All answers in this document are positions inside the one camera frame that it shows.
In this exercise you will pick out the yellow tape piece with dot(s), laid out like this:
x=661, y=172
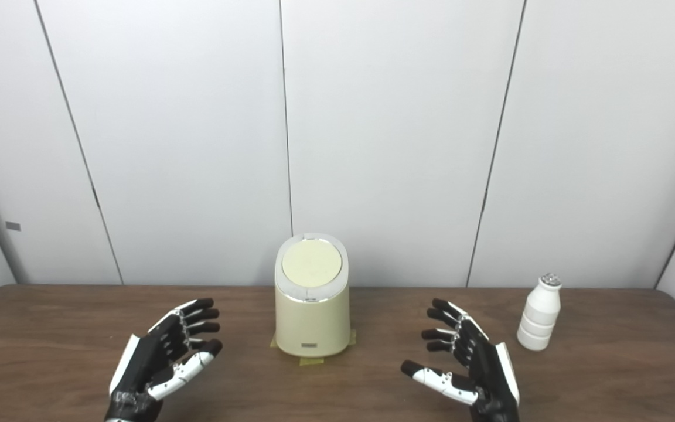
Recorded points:
x=273, y=341
x=352, y=339
x=312, y=360

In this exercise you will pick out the cream round bin lid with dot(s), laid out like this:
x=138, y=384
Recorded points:
x=312, y=264

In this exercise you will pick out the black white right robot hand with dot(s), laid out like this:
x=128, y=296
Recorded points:
x=484, y=369

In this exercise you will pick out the small white plastic bottle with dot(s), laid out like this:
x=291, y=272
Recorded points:
x=539, y=319

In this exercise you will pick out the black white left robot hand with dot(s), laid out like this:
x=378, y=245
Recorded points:
x=147, y=357

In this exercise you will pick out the small gray wall tag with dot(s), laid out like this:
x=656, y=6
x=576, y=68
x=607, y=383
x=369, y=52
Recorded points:
x=13, y=225

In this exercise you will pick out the cream-colored bin body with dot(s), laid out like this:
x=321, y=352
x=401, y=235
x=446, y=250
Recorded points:
x=312, y=322

